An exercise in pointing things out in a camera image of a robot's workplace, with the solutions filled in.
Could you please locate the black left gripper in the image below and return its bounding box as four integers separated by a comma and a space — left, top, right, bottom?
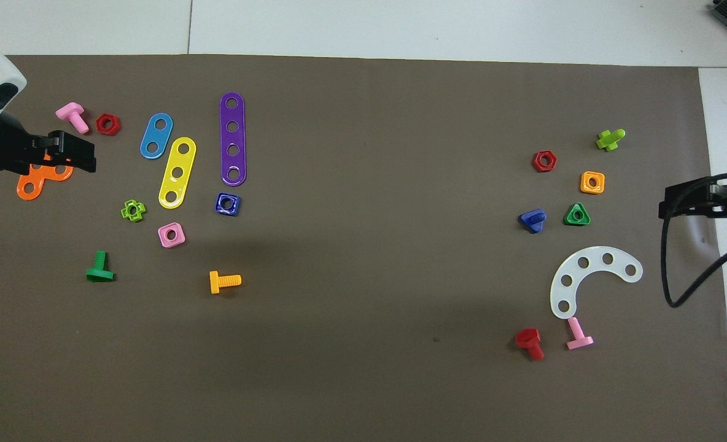
0, 112, 97, 174

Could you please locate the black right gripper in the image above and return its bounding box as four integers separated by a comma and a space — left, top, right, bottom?
658, 174, 727, 232

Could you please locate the green plastic screw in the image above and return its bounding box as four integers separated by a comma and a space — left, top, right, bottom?
85, 250, 116, 283

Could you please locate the blue plastic screw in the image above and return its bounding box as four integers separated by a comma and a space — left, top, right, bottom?
518, 208, 548, 235

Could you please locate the blue square plastic nut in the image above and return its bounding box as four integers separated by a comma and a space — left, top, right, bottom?
214, 192, 242, 217

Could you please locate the pink plastic screw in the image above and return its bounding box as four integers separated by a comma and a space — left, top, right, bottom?
55, 102, 90, 134
565, 316, 595, 351

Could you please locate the lime green cross screw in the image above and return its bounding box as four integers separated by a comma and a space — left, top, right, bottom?
596, 128, 627, 152

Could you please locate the pink square plastic nut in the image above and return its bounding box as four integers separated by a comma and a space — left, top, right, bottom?
158, 222, 187, 249

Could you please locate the green triangular plastic nut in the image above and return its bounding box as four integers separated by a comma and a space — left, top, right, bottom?
563, 202, 591, 227

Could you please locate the orange plastic screw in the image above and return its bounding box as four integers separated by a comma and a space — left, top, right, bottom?
209, 270, 243, 295

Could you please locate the red hexagonal plastic screw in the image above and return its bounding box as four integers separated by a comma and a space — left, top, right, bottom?
515, 327, 546, 362

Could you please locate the orange heart-shaped plastic plate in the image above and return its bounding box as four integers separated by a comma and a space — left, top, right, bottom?
16, 153, 74, 201

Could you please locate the blue two-hole plastic plate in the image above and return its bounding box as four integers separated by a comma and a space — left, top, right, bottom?
139, 112, 174, 160

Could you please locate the white curved five-hole plate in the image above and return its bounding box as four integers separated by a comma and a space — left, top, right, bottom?
550, 246, 644, 320

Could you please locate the yellow three-hole plastic plate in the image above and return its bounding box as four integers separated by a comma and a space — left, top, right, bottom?
158, 136, 198, 210

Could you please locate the purple four-hole plastic plate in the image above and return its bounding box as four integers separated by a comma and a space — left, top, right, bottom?
219, 92, 247, 187

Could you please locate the brown table mat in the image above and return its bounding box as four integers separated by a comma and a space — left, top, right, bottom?
0, 54, 727, 442

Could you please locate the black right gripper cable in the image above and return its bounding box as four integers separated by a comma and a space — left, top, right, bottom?
661, 171, 727, 309

